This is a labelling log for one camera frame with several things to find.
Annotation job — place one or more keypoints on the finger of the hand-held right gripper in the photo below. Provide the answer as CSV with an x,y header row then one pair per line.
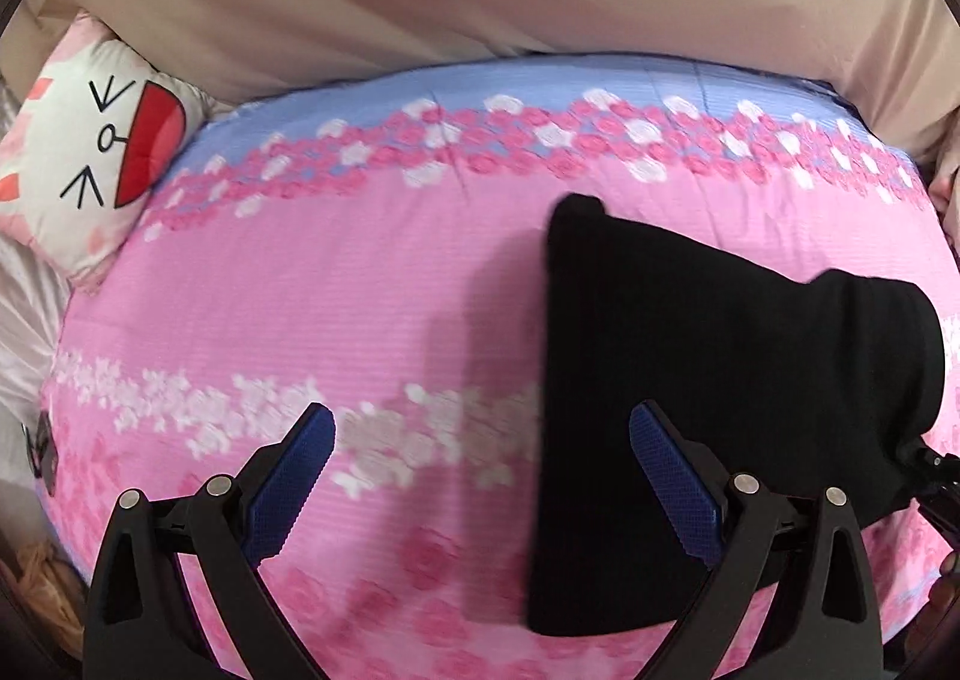
x,y
930,464

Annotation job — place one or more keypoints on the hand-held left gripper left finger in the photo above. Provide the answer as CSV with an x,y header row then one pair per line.
x,y
296,474

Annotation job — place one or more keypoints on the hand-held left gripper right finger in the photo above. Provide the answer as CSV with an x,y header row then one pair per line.
x,y
675,477

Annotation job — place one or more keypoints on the black pants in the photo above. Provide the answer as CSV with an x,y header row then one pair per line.
x,y
712,350

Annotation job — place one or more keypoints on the person's right hand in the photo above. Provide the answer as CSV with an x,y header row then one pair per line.
x,y
946,575

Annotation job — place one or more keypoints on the pink floral bed sheet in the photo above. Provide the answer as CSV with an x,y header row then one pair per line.
x,y
337,290

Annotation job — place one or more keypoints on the small black device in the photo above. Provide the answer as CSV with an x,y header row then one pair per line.
x,y
41,455

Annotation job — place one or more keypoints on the cream crumpled cloth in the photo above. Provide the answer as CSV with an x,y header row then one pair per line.
x,y
946,193

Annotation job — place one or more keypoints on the tan crumpled fabric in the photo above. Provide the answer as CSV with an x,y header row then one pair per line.
x,y
37,590

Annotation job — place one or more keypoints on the white satin cloth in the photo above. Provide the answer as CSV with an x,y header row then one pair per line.
x,y
26,305

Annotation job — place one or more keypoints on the cat face pillow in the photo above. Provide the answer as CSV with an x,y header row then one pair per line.
x,y
82,140

